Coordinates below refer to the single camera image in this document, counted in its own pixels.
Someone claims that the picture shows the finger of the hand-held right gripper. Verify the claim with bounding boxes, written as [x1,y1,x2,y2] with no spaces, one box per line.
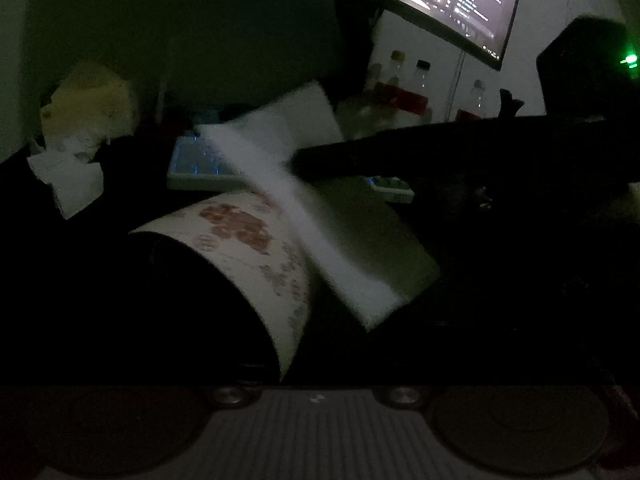
[291,126,417,182]

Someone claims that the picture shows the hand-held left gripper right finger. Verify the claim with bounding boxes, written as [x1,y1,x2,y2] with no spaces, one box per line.
[372,317,453,408]

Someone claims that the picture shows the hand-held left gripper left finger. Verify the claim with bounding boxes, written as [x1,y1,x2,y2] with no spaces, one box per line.
[202,310,283,408]

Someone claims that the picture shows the white paper towel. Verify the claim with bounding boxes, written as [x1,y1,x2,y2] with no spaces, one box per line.
[199,80,442,333]

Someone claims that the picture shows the floral paper cup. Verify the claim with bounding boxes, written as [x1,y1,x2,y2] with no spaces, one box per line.
[129,190,313,382]

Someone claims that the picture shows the yellow capped clear bottle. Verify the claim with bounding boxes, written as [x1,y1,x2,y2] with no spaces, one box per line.
[372,50,405,108]

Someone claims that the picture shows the white capped clear bottle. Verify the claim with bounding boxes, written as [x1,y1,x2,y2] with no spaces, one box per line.
[456,80,490,122]

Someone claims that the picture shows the black capped clear bottle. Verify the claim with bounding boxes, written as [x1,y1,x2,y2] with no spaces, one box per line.
[407,60,435,123]

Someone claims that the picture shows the black monitor stand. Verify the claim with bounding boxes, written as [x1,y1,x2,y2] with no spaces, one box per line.
[334,0,387,108]

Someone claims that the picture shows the light blue backlit keyboard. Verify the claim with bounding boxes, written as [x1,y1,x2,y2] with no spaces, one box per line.
[167,130,417,206]

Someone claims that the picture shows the crumpled white tissue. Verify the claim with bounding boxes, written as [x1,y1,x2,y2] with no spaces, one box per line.
[31,152,106,221]
[27,127,108,166]

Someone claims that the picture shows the pale yellow plush toy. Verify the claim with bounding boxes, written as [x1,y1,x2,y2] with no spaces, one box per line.
[41,62,142,153]

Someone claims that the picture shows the thin dark cable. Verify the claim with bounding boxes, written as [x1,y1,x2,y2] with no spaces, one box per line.
[449,52,465,122]

